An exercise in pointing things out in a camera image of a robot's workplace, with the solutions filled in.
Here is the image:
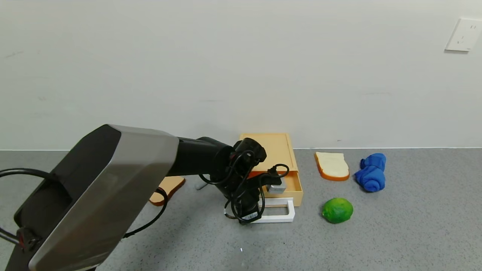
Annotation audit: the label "yellow drawer with white handle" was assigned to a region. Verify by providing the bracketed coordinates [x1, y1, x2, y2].
[247, 171, 304, 224]

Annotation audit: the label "brown toast slice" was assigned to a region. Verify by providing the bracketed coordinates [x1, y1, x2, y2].
[149, 176, 186, 206]

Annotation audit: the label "white bread slice orange crust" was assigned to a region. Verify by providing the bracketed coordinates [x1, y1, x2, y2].
[314, 152, 350, 182]

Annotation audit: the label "green lime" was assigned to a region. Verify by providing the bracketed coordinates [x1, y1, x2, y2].
[322, 198, 354, 224]

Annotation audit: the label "blue rolled towel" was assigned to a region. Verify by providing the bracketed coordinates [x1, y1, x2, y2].
[354, 153, 386, 193]

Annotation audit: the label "thin black wrist cables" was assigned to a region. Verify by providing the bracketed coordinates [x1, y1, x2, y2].
[199, 151, 290, 223]

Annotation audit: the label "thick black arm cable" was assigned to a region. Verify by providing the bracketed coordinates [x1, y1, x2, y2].
[0, 168, 169, 246]

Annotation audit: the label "white wall socket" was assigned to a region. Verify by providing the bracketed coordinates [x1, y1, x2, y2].
[444, 18, 482, 52]

